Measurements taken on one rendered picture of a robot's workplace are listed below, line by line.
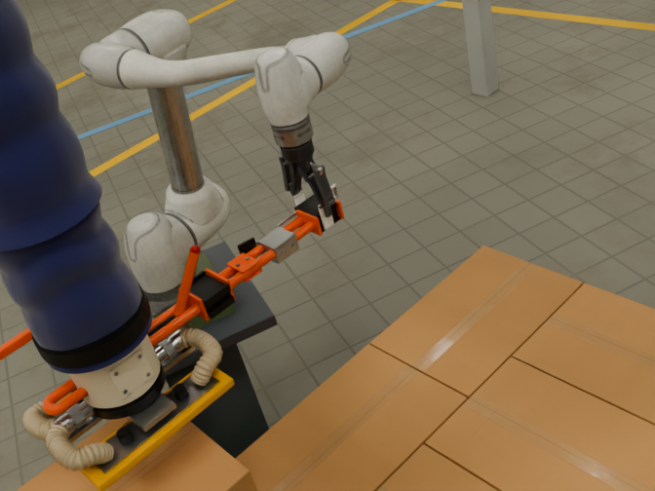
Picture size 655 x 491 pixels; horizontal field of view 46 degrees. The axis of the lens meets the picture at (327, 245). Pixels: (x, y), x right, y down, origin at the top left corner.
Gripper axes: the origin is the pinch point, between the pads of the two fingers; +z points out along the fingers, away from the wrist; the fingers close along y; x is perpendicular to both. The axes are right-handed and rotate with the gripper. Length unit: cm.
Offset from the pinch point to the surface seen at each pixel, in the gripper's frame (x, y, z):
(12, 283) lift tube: -69, 3, -28
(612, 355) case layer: 55, 46, 68
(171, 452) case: -58, 5, 28
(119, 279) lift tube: -53, 9, -21
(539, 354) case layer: 45, 29, 68
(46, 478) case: -80, -14, 28
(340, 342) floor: 49, -76, 122
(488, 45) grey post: 265, -155, 90
